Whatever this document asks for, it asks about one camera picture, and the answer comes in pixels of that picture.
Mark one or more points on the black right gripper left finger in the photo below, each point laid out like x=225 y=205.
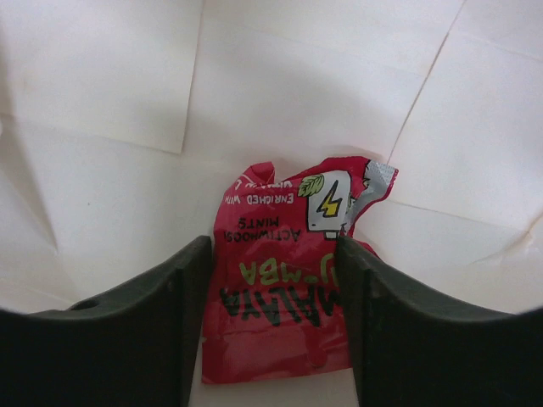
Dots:
x=133 y=345

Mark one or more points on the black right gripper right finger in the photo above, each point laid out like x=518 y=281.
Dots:
x=411 y=345

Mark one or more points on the red mints packet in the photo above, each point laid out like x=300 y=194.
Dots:
x=274 y=306

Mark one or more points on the blue checkered paper bag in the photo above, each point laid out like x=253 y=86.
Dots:
x=124 y=122

